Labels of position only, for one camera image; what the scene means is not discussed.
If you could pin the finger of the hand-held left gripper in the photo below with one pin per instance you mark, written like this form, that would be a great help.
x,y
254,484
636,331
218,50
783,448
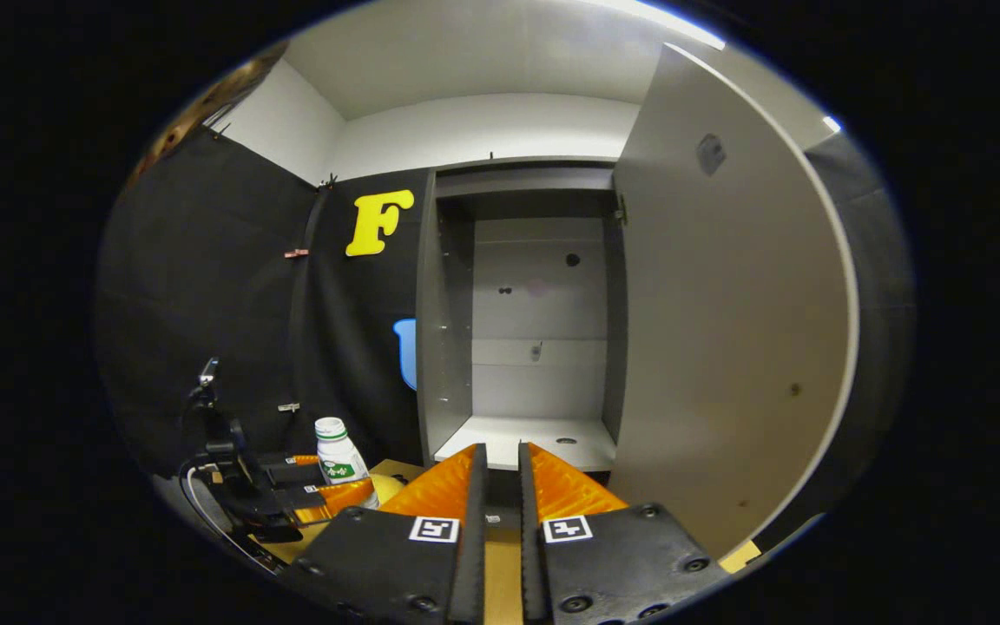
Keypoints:
x,y
292,470
326,502

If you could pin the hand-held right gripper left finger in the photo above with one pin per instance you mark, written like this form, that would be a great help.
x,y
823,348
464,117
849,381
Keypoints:
x,y
470,564

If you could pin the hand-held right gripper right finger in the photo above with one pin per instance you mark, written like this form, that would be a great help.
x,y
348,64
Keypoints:
x,y
535,564

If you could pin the white bottle green label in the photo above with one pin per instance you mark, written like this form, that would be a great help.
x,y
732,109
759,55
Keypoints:
x,y
339,451

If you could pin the dark grey cabinet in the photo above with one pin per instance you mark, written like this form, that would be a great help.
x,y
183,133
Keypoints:
x,y
535,286

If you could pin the light grey cabinet door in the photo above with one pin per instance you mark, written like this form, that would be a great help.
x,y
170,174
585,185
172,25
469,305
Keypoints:
x,y
726,304

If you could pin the yellow round lump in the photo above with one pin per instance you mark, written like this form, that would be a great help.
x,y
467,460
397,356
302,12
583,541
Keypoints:
x,y
389,490

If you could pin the black backdrop cloth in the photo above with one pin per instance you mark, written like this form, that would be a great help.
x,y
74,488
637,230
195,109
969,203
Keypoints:
x,y
205,286

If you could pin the small ceiling light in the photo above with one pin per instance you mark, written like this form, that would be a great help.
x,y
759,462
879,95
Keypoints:
x,y
831,123

